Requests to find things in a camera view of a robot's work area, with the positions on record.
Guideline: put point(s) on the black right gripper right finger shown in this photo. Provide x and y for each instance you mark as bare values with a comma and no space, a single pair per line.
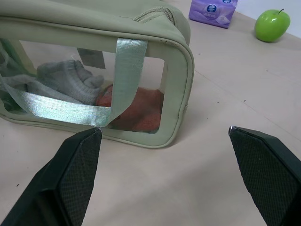
265,169

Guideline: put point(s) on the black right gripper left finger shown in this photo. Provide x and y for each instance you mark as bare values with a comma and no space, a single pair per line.
58,181

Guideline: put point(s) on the beige clear-window pouch bag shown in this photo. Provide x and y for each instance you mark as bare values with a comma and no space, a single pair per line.
98,26

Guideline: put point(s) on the grey sock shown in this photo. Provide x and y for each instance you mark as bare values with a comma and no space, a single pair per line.
73,80

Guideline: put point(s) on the orange cloth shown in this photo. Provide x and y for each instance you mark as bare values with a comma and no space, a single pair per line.
143,110

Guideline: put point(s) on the green apple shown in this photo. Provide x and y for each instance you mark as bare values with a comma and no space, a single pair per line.
271,24

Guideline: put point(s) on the purple tissue pack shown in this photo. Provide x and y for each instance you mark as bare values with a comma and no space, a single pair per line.
210,13

